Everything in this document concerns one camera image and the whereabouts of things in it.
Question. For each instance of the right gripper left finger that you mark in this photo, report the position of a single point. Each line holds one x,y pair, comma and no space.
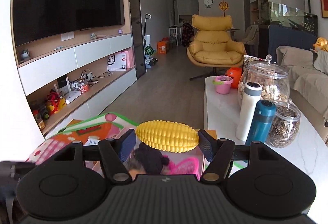
113,153

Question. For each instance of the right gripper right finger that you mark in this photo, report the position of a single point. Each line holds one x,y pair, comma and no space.
219,153

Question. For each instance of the yellow toy corn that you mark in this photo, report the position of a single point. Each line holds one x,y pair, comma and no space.
167,136

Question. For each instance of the pink plastic strainer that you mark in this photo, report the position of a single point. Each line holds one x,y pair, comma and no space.
182,165

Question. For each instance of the colourful play mat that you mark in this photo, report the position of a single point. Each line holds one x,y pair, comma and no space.
88,132

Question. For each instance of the pink gift box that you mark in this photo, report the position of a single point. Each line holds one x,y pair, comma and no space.
134,168

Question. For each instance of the black plush toy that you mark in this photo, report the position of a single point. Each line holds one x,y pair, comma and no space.
152,160

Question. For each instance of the teal thermos bottle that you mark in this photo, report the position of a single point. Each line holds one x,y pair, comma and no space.
261,122

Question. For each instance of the pink toy bucket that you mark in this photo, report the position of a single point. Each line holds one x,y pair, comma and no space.
222,84

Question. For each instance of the white thermos bottle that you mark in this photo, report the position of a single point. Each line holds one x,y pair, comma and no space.
252,94

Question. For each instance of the small glass seed jar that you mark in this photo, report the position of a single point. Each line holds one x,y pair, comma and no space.
285,125

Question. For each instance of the orange container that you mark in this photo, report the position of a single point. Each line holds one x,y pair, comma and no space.
235,73

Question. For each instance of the white SF parcel box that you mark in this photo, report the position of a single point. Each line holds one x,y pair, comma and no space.
120,61

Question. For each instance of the large glass nut jar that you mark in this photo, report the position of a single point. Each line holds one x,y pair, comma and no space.
272,77

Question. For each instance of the yellow lounge chair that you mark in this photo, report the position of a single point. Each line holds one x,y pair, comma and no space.
213,47

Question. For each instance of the orange shopping bag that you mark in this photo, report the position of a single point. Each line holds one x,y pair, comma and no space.
163,46

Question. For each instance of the beige sofa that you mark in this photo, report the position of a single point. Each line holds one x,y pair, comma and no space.
308,86

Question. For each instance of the fish tank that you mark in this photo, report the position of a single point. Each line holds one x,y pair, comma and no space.
280,24

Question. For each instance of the yellow duck plush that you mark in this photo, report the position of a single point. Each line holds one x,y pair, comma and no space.
321,44

